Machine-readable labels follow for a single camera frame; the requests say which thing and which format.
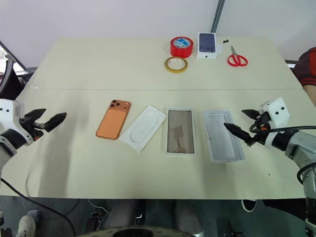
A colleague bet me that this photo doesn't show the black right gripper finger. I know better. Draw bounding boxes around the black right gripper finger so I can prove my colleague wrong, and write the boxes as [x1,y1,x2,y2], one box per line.
[223,122,255,146]
[241,109,260,120]

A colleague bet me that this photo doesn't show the white box purple phone print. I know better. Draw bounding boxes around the white box purple phone print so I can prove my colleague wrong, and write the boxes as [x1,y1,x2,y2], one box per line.
[196,32,218,60]

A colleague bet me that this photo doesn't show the thin white cable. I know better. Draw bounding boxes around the thin white cable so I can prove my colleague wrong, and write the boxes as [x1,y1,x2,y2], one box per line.
[87,198,109,214]

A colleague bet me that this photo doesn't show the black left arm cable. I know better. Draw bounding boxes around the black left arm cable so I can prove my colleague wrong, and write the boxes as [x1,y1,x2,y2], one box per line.
[0,176,76,237]

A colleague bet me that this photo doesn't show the black metal frame bar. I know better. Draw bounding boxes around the black metal frame bar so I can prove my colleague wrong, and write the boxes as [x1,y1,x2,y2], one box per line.
[0,40,38,75]

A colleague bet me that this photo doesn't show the yellow tape roll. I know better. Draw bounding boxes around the yellow tape roll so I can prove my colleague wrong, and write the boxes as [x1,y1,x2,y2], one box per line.
[162,56,189,74]

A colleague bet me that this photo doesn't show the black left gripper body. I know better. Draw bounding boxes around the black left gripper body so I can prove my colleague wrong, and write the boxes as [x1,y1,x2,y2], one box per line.
[19,116,47,142]

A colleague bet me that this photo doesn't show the person in red shirt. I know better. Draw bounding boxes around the person in red shirt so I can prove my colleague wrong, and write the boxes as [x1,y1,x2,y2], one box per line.
[293,46,316,86]

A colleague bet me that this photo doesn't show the white shoe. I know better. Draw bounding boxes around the white shoe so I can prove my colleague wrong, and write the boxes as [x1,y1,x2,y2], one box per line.
[16,214,37,237]

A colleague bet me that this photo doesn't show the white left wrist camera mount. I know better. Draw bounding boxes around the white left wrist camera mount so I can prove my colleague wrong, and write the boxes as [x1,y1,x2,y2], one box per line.
[0,98,34,146]

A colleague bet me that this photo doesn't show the red handled scissors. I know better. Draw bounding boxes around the red handled scissors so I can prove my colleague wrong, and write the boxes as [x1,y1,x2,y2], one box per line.
[227,45,248,67]

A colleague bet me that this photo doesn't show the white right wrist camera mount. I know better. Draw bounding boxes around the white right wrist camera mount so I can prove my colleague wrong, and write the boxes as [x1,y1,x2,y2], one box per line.
[259,97,290,148]

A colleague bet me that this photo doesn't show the white and black office chair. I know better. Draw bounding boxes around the white and black office chair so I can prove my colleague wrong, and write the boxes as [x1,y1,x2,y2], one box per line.
[0,53,25,101]

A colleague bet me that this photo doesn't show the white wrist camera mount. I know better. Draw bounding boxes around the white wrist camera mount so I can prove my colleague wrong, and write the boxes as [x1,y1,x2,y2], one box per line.
[259,97,290,148]
[0,98,34,146]

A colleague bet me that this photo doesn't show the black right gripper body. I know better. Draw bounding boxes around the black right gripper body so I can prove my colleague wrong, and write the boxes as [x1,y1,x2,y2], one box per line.
[249,112,272,141]

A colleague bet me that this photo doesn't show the grey metal wall rail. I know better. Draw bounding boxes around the grey metal wall rail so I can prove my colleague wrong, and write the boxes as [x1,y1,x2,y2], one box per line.
[211,0,227,33]

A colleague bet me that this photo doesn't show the red tape roll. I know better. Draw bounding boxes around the red tape roll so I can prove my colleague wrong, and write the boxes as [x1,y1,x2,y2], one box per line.
[169,36,194,59]

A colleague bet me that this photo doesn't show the orange smartphone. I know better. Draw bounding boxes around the orange smartphone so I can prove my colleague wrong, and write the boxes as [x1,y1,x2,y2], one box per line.
[95,99,132,141]

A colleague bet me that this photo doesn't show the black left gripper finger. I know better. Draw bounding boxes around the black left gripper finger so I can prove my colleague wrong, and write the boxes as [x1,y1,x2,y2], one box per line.
[24,108,47,119]
[45,112,67,133]

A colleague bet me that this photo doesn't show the white box with brown insert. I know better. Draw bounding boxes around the white box with brown insert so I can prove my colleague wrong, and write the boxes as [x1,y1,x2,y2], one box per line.
[161,107,198,155]

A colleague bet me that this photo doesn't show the white moulded insert tray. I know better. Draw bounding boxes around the white moulded insert tray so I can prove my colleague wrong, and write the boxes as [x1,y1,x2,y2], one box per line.
[118,105,167,154]

